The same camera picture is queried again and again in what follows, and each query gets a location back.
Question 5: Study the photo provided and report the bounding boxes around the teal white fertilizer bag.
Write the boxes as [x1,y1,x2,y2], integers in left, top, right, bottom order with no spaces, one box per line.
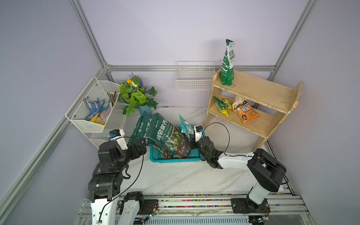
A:
[179,115,194,135]

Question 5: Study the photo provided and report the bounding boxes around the dark green soil bag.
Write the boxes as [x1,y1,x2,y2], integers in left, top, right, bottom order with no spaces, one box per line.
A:
[146,113,192,158]
[128,112,174,159]

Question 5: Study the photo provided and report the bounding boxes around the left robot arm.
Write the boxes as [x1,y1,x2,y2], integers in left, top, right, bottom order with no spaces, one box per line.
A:
[88,139,158,225]

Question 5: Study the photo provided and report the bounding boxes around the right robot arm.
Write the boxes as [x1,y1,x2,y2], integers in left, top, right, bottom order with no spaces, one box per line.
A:
[190,132,287,214]

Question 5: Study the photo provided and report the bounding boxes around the yellow green small bag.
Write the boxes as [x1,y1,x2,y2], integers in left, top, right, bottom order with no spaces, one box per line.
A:
[213,96,233,117]

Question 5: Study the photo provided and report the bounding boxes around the orange small bag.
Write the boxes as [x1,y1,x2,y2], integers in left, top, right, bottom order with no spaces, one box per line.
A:
[232,96,260,123]

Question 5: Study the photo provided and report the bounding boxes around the green white tall bag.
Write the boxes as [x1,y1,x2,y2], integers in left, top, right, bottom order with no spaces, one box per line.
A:
[220,39,235,86]

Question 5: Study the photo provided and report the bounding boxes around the wooden two-tier shelf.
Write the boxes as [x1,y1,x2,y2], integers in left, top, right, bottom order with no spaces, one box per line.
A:
[203,68,304,155]

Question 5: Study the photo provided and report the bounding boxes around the teal plastic basket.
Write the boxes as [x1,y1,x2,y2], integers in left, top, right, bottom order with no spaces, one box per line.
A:
[149,126,204,164]

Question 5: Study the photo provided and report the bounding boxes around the yellow toy in rack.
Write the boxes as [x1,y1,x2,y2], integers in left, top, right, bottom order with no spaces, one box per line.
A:
[89,113,102,124]

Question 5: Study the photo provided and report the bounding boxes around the white mesh tiered rack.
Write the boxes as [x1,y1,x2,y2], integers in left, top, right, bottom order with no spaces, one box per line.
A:
[65,77,126,147]

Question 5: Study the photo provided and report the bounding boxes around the teal vase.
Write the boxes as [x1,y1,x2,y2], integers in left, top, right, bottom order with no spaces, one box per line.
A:
[139,105,153,117]

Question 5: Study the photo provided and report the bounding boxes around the blue knitted glove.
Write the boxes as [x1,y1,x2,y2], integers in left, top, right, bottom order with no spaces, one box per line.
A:
[82,98,111,122]

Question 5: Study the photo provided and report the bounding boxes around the brown twigs bundle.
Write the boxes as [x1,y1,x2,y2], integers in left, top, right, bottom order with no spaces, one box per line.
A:
[107,91,118,106]

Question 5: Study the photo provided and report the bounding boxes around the artificial green plant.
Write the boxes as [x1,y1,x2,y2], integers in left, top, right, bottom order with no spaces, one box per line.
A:
[118,74,158,116]

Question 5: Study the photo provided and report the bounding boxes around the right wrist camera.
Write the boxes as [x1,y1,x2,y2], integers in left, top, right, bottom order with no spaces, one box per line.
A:
[194,125,204,142]

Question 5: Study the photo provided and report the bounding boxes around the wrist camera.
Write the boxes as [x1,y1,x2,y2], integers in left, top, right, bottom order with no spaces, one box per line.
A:
[194,125,204,142]
[109,129,128,150]

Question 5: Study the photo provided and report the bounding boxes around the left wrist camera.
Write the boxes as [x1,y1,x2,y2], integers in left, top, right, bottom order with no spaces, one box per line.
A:
[109,129,128,150]

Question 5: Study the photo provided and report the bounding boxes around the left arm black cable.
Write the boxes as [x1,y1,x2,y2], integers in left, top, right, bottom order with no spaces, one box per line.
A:
[97,136,145,224]

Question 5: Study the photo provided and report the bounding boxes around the white wire wall basket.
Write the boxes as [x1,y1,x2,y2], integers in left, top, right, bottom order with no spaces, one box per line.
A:
[175,61,216,91]

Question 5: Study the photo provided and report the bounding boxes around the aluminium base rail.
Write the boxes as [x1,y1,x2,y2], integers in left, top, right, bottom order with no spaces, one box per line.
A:
[74,187,316,225]

